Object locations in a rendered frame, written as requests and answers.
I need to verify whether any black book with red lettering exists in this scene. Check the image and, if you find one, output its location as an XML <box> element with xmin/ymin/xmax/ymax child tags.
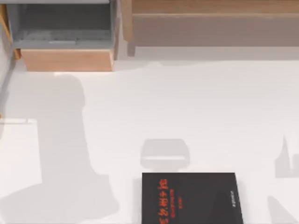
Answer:
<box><xmin>142</xmin><ymin>172</ymin><xmax>244</xmax><ymax>224</ymax></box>

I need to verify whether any pale wooden drawer front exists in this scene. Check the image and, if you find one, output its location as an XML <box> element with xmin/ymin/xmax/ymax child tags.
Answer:
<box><xmin>20</xmin><ymin>49</ymin><xmax>114</xmax><ymax>72</ymax></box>

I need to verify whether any wooden open shelf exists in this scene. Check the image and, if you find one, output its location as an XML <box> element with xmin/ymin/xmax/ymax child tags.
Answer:
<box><xmin>114</xmin><ymin>0</ymin><xmax>299</xmax><ymax>57</ymax></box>

